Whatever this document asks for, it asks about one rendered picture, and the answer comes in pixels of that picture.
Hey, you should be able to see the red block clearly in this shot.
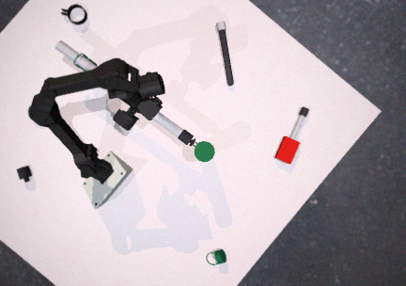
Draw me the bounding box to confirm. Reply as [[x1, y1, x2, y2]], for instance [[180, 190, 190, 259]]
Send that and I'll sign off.
[[274, 107, 310, 164]]

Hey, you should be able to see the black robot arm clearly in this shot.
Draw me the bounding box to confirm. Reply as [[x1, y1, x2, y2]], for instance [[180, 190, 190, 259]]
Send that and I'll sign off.
[[29, 58, 165, 184]]

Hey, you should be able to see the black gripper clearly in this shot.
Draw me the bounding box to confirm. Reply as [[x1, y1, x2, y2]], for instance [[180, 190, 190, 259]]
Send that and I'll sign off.
[[113, 95, 143, 131]]

